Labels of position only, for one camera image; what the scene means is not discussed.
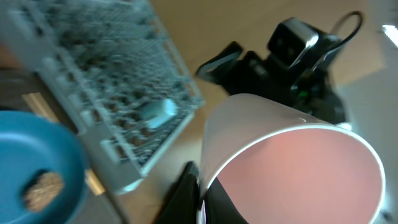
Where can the small pink cup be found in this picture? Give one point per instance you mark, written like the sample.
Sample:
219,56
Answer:
280,165

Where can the blue plate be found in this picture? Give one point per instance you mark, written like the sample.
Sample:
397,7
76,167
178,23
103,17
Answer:
30,145

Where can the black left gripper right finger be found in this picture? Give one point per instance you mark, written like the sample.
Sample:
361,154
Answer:
219,208

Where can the left wooden chopstick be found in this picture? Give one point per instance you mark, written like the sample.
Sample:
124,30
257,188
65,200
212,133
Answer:
40,107

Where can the brown serving tray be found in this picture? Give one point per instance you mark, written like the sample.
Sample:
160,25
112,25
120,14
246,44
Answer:
96,209

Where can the brown food scrap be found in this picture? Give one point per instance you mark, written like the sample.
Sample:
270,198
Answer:
42,190

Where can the wooden chopstick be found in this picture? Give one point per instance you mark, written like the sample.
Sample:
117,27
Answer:
93,182
40,107

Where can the grey plastic dishwasher rack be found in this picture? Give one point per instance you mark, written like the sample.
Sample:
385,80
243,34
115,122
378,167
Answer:
103,61

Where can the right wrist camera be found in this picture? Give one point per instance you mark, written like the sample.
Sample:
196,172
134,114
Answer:
294,42

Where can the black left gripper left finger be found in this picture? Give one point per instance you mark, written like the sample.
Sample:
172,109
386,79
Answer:
181,202

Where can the right wooden chopstick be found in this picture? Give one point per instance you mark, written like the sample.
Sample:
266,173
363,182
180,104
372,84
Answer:
93,182

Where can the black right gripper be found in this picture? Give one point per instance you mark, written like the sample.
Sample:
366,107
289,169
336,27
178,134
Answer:
311,94

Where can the light blue cup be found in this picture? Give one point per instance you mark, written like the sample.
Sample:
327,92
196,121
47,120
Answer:
157,113

